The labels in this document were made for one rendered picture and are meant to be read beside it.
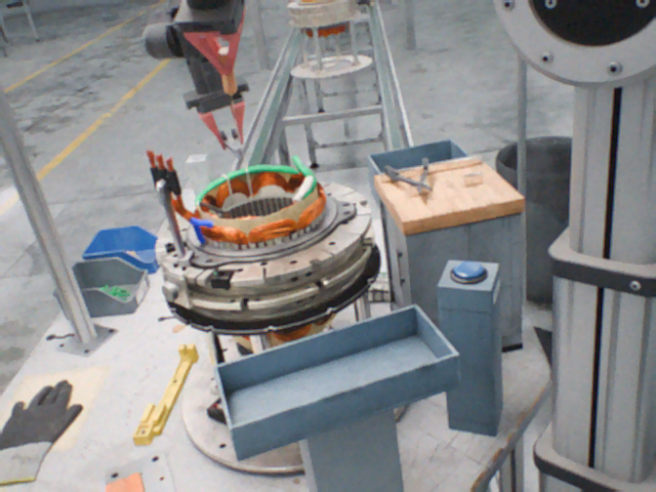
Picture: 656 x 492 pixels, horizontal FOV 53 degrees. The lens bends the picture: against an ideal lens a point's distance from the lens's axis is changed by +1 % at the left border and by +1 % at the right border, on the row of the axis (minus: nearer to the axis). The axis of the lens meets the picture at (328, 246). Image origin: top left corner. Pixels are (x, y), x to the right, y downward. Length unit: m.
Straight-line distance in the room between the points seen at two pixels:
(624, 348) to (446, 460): 0.39
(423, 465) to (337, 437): 0.28
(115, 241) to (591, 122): 1.34
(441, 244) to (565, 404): 0.36
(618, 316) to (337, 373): 0.30
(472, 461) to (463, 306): 0.23
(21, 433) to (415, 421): 0.64
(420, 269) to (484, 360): 0.19
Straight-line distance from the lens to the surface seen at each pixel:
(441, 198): 1.05
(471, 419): 1.01
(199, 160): 1.02
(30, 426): 1.24
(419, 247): 1.02
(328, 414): 0.69
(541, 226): 2.52
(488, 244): 1.05
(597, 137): 0.61
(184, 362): 1.26
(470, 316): 0.90
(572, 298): 0.68
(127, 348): 1.37
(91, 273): 1.61
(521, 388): 1.11
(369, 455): 0.77
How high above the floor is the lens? 1.50
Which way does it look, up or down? 28 degrees down
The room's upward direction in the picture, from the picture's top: 9 degrees counter-clockwise
